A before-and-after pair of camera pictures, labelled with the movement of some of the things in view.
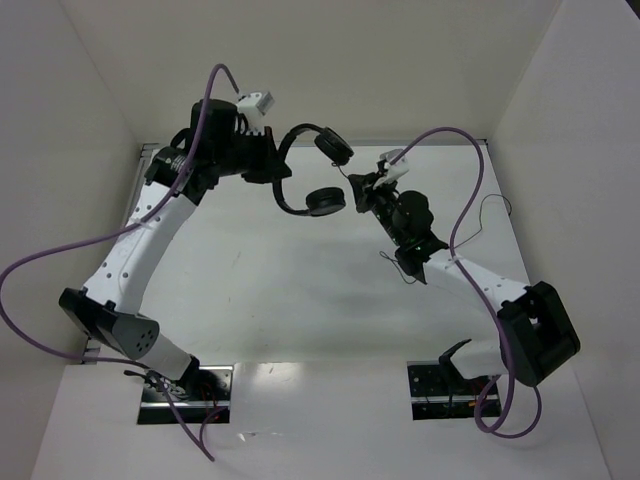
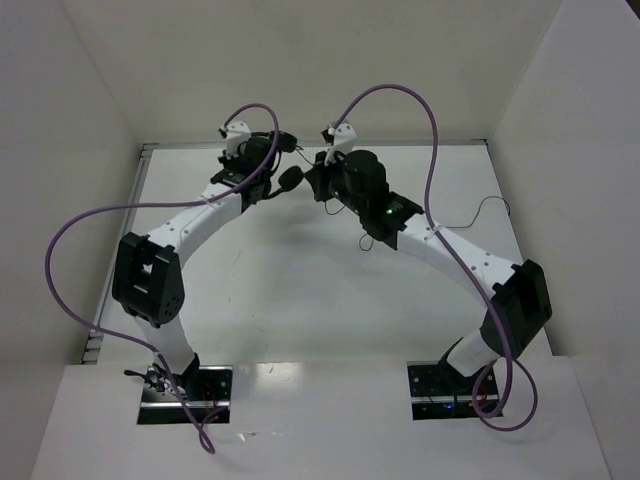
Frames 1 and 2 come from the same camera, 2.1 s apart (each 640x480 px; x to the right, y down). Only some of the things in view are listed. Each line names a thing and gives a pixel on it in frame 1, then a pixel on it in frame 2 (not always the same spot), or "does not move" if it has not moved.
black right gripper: [364, 191] -> [317, 175]
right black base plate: [437, 392] does not move
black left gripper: [270, 156] -> [279, 141]
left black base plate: [205, 403] does not move
